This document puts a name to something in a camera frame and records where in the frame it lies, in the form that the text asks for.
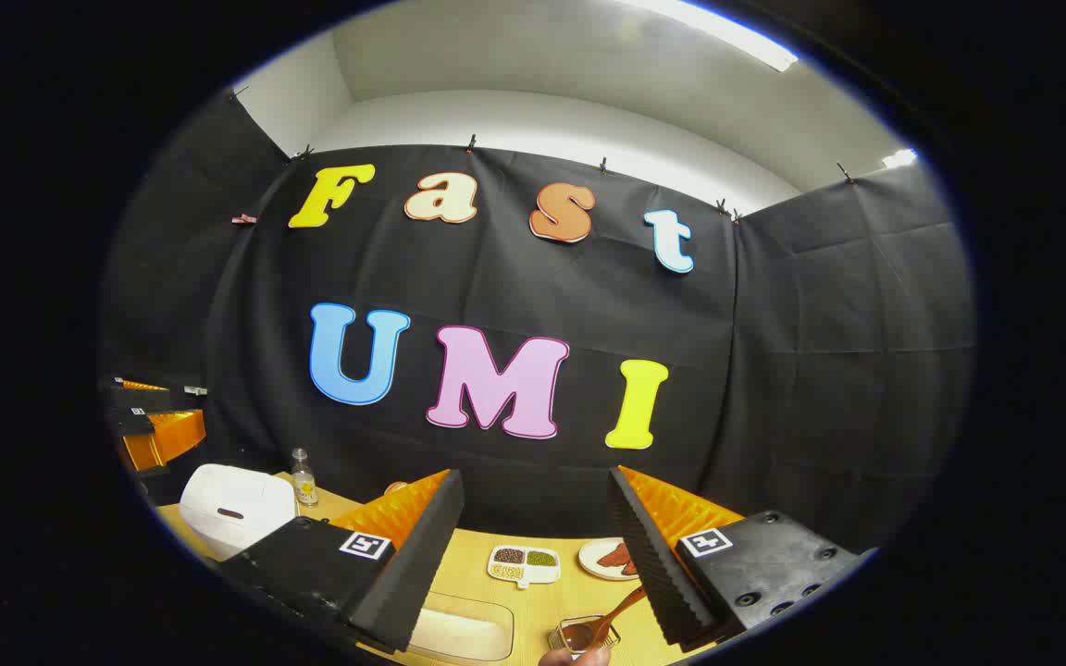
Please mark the bread slice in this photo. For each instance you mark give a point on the bread slice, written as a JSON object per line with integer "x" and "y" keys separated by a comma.
{"x": 395, "y": 487}

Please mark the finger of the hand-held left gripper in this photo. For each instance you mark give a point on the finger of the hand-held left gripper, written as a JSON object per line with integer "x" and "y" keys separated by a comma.
{"x": 167, "y": 439}
{"x": 140, "y": 398}

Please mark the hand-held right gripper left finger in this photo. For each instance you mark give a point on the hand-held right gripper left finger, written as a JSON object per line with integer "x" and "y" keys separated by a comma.
{"x": 422, "y": 555}

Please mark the black backdrop cloth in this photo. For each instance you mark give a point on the black backdrop cloth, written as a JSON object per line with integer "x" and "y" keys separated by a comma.
{"x": 496, "y": 277}

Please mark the white round plate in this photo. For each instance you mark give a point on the white round plate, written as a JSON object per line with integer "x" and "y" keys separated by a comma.
{"x": 591, "y": 560}

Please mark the small glass bottle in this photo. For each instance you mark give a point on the small glass bottle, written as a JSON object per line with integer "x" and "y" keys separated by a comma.
{"x": 304, "y": 481}

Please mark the white rice cooker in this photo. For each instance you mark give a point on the white rice cooker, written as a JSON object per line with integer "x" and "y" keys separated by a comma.
{"x": 232, "y": 504}

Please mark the white divided bean dish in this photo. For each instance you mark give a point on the white divided bean dish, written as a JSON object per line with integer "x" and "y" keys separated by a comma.
{"x": 524, "y": 562}

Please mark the white cloth clip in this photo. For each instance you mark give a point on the white cloth clip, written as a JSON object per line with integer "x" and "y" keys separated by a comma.
{"x": 195, "y": 390}

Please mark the brown wooden spoon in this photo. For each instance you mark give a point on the brown wooden spoon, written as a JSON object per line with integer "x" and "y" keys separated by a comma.
{"x": 623, "y": 606}

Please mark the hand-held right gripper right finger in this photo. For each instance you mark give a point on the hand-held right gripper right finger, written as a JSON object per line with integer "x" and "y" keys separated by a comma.
{"x": 653, "y": 573}

